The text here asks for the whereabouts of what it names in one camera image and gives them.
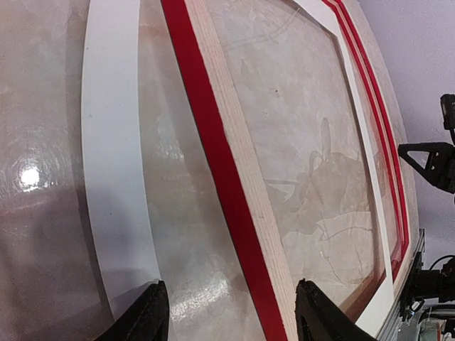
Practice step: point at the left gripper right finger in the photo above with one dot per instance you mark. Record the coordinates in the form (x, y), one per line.
(319, 319)

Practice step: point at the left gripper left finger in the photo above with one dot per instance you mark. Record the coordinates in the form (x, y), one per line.
(146, 319)

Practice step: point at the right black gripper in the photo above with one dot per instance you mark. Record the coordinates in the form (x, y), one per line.
(438, 168)

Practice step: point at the red and wood picture frame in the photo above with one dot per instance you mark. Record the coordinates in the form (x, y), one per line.
(300, 126)

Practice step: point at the white mat board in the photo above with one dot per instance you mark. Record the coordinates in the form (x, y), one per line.
(154, 209)

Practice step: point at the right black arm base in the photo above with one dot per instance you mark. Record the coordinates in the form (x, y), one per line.
(421, 284)

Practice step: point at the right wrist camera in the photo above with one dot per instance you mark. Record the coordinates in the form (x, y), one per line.
(447, 102)

